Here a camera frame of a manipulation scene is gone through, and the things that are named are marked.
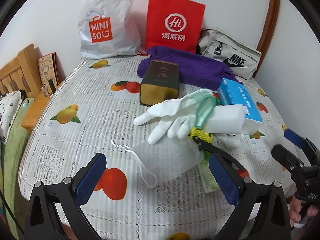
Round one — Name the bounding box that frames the grey Nike bag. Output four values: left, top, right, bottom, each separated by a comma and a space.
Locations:
199, 28, 261, 80

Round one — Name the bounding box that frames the dotted white pillow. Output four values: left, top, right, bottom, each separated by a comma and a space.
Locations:
1, 90, 23, 145

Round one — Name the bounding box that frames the brown patterned book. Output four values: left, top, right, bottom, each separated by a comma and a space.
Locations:
37, 52, 59, 87

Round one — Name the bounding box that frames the black watch strap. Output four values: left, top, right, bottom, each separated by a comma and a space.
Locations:
192, 135, 247, 173

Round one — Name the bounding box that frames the person's right hand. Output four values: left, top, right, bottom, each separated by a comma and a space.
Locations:
289, 197, 319, 227

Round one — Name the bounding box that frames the yellow mesh pouch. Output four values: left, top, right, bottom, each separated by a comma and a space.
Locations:
188, 127, 214, 144

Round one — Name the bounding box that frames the wooden bed headboard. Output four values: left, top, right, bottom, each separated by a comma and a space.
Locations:
0, 43, 42, 98

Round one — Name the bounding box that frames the purple towel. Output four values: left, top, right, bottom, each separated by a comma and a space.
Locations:
137, 46, 237, 90

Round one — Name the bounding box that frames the white glove with green cuff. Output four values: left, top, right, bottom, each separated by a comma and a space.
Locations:
133, 89, 220, 145

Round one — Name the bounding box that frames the white Miniso plastic bag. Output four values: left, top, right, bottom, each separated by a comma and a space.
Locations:
78, 0, 142, 59

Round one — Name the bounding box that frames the blue tissue pack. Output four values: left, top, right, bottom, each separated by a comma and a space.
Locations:
217, 78, 263, 134

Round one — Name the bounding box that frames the dark green tea tin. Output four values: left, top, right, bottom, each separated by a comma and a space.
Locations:
139, 60, 180, 106

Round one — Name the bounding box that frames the fruit print tablecloth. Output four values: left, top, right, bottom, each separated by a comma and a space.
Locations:
17, 55, 298, 240

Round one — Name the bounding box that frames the small glass cup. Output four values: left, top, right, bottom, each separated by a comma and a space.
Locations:
41, 85, 50, 98

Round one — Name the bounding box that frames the wooden bedside table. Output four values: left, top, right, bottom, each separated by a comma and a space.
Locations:
21, 92, 50, 134

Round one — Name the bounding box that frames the red paper shopping bag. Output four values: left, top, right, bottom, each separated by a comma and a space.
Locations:
145, 0, 206, 53

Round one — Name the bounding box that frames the white sponge block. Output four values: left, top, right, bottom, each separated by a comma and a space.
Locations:
203, 105, 245, 134

